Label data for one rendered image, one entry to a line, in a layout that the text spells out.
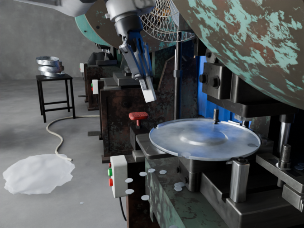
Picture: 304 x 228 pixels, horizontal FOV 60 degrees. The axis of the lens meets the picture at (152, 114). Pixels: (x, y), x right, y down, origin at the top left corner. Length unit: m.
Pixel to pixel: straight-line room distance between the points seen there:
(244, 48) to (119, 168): 0.72
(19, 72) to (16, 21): 1.19
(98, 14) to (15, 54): 5.55
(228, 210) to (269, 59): 0.42
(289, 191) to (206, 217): 0.19
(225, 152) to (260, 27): 0.45
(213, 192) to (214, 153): 0.10
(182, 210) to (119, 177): 0.33
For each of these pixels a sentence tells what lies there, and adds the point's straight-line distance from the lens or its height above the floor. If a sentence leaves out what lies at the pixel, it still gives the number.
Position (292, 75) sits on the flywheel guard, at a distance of 0.27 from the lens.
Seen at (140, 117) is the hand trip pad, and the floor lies 0.76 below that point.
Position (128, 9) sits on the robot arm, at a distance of 0.74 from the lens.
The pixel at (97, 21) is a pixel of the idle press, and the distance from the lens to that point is 1.93.
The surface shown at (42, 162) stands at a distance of 2.06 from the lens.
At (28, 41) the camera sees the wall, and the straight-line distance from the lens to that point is 7.29.
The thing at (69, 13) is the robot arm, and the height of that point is 1.10.
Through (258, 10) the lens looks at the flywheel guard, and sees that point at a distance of 0.22.
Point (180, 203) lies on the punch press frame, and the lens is 0.69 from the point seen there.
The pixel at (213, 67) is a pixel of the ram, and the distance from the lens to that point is 0.68.
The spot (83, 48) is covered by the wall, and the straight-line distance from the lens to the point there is 7.21.
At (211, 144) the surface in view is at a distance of 0.67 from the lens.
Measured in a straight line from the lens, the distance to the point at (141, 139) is 0.70.
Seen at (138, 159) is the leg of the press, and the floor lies 0.63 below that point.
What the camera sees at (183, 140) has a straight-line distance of 0.69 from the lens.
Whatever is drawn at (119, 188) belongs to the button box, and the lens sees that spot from 0.96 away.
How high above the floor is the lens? 1.04
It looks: 16 degrees down
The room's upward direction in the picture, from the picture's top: straight up
